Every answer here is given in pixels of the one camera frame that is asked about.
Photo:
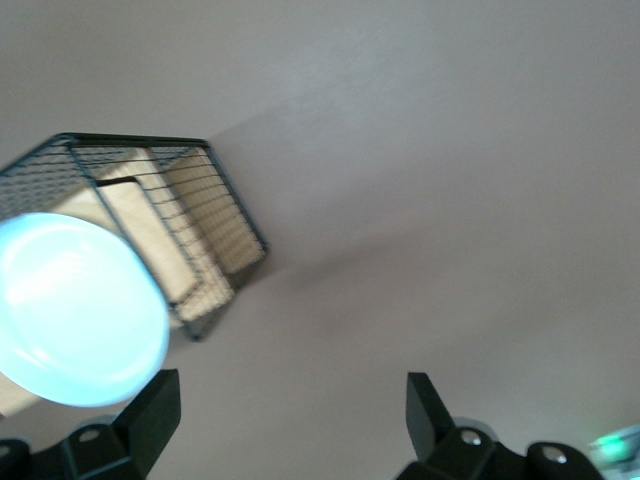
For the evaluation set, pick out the light blue round plate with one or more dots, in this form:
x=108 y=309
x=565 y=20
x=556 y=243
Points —
x=75 y=310

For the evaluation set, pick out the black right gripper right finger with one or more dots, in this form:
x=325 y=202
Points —
x=475 y=455

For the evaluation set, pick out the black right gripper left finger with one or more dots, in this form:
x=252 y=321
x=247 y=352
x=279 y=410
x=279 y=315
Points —
x=115 y=450

